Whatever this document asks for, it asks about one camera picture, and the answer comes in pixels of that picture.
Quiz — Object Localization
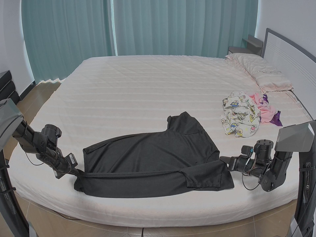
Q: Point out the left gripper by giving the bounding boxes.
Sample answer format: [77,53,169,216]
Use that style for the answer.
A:
[52,153,77,180]

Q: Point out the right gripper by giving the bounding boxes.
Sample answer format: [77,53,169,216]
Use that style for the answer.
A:
[228,155,245,172]

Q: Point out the black T-shirt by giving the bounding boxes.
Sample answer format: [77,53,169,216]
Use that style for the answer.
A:
[74,111,234,199]

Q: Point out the white printed pyjama garment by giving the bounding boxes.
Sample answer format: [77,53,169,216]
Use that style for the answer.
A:
[220,91,262,138]

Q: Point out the pink garment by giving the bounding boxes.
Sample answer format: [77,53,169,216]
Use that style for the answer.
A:
[248,92,277,123]

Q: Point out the purple garment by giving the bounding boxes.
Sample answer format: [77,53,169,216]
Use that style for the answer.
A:
[262,94,283,127]

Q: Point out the black chest of drawers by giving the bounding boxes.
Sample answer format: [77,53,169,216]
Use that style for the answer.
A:
[0,70,20,115]

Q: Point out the pale pink pillow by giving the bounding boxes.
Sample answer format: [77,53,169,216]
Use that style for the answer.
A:
[225,53,294,94]

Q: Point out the bed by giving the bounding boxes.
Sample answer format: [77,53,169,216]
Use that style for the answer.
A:
[5,28,316,229]

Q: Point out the grey bedside table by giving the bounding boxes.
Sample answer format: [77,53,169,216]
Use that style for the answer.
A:
[228,34,263,57]

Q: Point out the blue-green curtain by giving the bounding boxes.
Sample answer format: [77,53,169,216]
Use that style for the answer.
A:
[22,0,118,83]
[112,0,258,58]

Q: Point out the black cable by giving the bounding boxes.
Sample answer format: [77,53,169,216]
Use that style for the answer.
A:
[241,173,261,191]
[25,152,43,166]

